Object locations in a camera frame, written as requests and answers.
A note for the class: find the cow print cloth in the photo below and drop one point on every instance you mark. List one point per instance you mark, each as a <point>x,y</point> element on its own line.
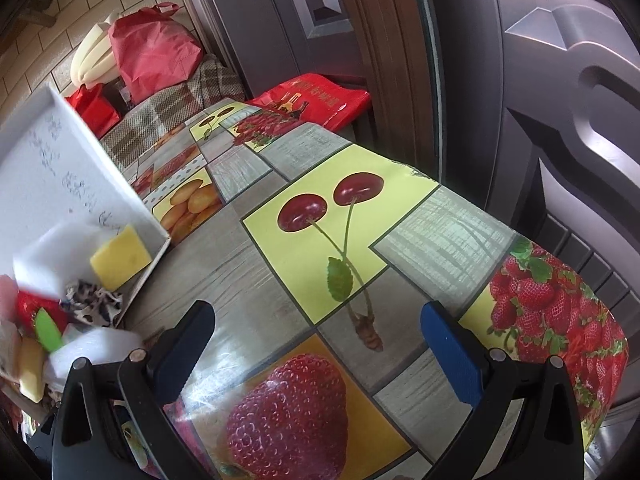
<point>91,304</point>

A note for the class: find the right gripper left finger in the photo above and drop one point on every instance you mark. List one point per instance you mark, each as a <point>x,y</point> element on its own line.
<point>149,380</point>

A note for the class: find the cream ribbed foam cushion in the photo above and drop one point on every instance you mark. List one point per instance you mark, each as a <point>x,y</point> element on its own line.
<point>94,61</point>

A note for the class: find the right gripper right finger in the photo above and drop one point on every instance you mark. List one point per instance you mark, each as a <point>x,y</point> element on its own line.
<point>485,379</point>

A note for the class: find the yellow sponge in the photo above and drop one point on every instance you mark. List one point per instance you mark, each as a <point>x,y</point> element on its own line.
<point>120,259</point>

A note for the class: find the white foam block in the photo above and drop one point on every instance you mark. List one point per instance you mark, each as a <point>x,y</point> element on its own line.
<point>59,258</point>

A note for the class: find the fruit pattern tablecloth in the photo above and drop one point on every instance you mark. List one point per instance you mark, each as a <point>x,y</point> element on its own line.
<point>317,256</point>

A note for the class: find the plaid covered bench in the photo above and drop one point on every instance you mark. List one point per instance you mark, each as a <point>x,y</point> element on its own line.
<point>148,121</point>

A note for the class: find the glossy red tote bag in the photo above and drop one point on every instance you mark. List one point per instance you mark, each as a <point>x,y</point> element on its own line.
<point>95,109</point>

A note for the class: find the red plush apple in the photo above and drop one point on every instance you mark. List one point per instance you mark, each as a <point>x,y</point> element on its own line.
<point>42,318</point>

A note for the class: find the white cardboard tray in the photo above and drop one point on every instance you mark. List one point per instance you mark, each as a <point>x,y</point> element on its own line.
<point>53,170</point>

